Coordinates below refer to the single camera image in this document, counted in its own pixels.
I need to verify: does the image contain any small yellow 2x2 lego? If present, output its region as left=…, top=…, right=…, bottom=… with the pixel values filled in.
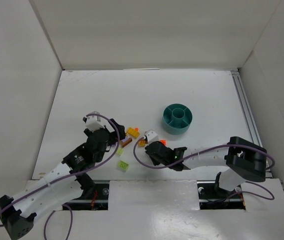
left=138, top=140, right=146, bottom=148

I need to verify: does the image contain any aluminium rail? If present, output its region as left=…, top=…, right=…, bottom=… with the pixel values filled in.
left=231, top=69, right=272, bottom=173

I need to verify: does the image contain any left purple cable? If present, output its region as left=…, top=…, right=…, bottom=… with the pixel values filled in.
left=0, top=113, right=121, bottom=240

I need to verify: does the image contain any teal divided round container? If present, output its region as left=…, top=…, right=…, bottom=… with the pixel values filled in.
left=162, top=103, right=193, bottom=135

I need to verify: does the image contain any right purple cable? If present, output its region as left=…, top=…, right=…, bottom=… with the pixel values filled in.
left=133, top=137, right=276, bottom=201

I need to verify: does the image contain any yellow 2x4 lego brick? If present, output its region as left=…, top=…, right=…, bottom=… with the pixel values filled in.
left=126, top=127, right=140, bottom=139

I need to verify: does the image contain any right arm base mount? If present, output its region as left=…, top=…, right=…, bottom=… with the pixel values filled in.
left=197, top=172, right=246, bottom=210

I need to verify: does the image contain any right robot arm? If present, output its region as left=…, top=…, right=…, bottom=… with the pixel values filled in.
left=145, top=136, right=267, bottom=192

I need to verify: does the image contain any green 2x4 lego brick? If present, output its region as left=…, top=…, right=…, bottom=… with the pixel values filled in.
left=117, top=160, right=129, bottom=172

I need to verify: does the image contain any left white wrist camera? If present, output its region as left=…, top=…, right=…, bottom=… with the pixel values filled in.
left=82, top=111, right=104, bottom=132

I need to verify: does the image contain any green 2x2 lego brick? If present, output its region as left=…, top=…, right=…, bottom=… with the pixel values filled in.
left=116, top=147, right=124, bottom=156

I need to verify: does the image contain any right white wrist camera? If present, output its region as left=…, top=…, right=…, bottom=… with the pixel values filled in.
left=144, top=129, right=159, bottom=144

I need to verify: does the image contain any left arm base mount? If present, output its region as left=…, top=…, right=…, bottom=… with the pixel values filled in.
left=66, top=180, right=110, bottom=211

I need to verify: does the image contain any brown lego brick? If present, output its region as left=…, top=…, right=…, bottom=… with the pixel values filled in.
left=120, top=137, right=132, bottom=148

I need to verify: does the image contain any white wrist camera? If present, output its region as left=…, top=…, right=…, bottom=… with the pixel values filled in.
left=144, top=129, right=159, bottom=144
left=82, top=111, right=104, bottom=132

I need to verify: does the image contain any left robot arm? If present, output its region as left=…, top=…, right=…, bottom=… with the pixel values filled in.
left=0, top=115, right=126, bottom=240

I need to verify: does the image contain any purple cable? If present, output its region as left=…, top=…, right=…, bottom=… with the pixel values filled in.
left=0, top=113, right=121, bottom=240
left=133, top=137, right=276, bottom=201

